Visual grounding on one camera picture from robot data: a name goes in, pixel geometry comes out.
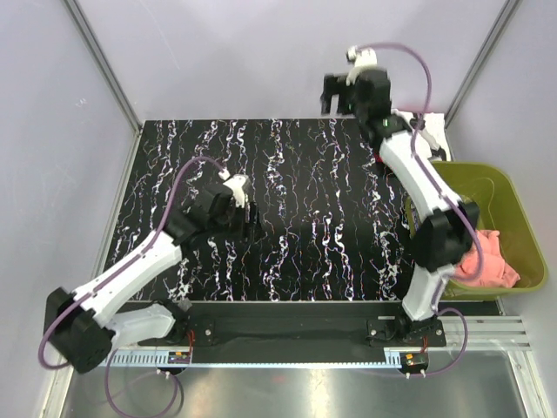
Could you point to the aluminium frame post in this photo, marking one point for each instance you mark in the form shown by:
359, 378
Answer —
96, 51
485, 51

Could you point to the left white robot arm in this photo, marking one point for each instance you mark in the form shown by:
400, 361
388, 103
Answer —
87, 324

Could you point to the white slotted cable duct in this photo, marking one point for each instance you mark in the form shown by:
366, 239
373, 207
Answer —
165, 357

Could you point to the olive green plastic basket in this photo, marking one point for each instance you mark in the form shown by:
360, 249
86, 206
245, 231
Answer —
509, 217

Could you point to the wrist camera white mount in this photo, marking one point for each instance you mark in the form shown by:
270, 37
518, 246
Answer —
239, 185
362, 59

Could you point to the right aluminium frame post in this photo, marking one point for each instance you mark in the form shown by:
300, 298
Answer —
485, 51

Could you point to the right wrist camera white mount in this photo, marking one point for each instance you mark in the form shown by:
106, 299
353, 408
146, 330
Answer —
362, 59

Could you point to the black marble pattern mat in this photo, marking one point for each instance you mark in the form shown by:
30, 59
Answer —
333, 220

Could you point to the aluminium rail profile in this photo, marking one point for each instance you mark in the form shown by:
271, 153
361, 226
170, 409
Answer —
485, 333

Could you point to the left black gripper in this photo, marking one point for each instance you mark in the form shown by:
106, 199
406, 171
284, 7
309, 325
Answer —
252, 229

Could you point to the white t shirt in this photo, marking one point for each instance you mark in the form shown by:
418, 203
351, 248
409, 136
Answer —
431, 140

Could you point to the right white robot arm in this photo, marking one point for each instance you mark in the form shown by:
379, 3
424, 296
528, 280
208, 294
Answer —
395, 139

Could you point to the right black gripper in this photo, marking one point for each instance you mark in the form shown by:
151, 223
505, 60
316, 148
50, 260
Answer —
336, 85

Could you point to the left aluminium frame post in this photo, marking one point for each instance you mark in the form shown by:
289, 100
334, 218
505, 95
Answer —
96, 51

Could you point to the pink crumpled t shirt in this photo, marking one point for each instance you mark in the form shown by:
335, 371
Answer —
496, 272

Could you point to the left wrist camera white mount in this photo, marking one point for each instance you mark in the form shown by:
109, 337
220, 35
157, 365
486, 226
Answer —
239, 185

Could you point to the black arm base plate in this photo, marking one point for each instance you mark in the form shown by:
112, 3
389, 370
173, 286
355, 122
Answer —
312, 327

